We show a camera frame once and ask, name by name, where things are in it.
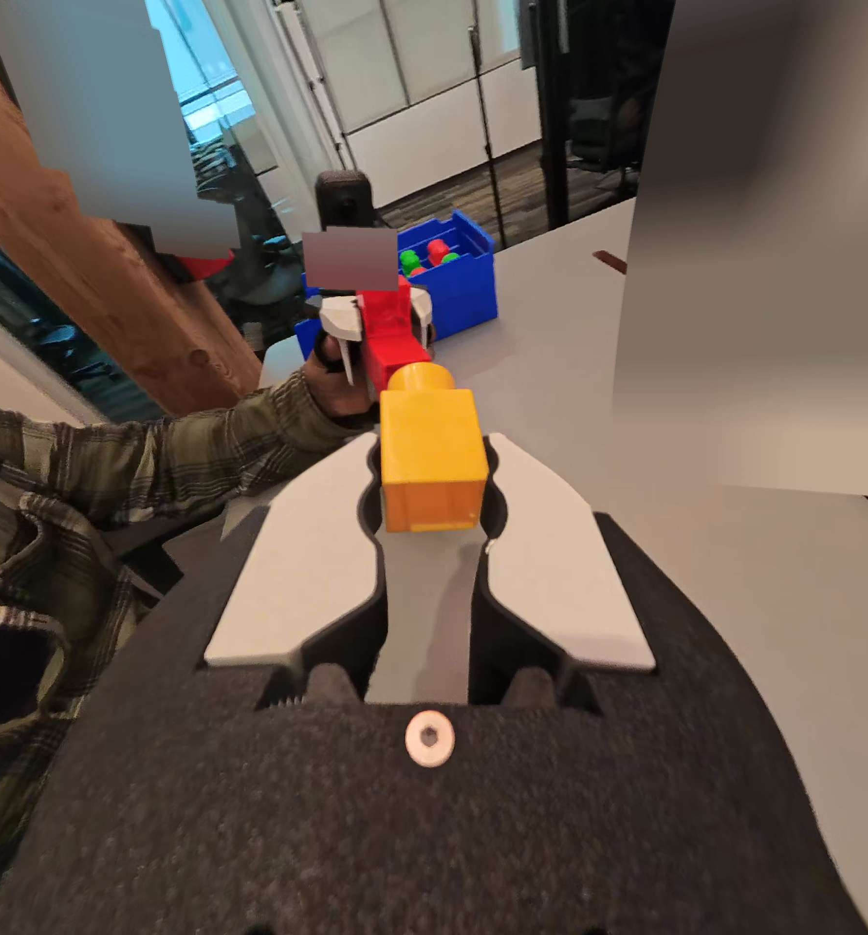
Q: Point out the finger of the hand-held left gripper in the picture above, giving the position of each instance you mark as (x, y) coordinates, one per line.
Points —
(423, 303)
(339, 315)

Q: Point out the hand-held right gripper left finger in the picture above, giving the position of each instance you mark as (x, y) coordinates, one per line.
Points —
(302, 570)

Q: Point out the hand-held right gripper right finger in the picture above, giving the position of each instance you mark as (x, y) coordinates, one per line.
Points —
(558, 570)

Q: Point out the blue plastic bin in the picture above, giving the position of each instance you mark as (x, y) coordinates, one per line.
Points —
(463, 292)

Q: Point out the red two-stud mega block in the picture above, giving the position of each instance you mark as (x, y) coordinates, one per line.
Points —
(390, 343)

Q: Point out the orange mega block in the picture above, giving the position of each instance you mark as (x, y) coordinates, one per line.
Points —
(434, 438)

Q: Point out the person's left forearm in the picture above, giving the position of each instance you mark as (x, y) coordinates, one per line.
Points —
(185, 453)

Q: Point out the person's left hand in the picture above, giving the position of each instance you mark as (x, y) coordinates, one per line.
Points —
(339, 398)

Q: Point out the black office chair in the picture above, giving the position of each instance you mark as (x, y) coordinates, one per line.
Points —
(266, 241)

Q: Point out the black light stand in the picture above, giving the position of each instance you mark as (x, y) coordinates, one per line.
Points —
(486, 131)

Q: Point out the person's plaid shirt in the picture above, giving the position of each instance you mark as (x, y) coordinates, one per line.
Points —
(25, 584)

